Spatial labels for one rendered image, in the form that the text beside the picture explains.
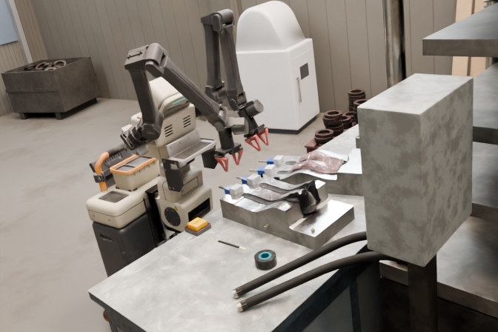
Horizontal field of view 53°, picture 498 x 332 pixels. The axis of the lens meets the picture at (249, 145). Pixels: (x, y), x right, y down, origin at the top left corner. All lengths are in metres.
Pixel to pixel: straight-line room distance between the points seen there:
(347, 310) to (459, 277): 0.43
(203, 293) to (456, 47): 1.11
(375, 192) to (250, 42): 4.04
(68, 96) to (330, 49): 3.92
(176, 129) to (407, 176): 1.34
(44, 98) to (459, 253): 6.66
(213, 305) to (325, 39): 4.22
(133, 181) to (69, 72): 5.22
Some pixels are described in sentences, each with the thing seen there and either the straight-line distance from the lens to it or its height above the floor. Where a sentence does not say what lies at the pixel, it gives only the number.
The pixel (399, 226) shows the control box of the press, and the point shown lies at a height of 1.17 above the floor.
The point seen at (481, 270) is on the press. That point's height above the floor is 0.79.
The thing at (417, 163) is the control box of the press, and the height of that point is 1.35.
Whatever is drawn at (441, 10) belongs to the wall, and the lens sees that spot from 5.09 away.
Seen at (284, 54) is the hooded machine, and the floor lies 0.86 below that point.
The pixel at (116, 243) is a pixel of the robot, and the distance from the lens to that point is 2.62.
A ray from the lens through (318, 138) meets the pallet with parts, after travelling 4.59.
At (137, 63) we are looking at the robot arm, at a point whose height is 1.54.
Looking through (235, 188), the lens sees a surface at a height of 0.92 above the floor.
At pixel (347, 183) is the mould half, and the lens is 2.21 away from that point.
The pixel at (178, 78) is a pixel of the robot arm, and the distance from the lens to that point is 1.86.
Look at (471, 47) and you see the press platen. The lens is 1.51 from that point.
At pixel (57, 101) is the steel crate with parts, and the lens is 7.63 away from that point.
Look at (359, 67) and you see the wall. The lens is 5.48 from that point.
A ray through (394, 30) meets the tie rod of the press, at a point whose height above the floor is 1.58.
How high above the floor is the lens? 1.85
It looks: 21 degrees down
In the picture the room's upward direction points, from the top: 9 degrees counter-clockwise
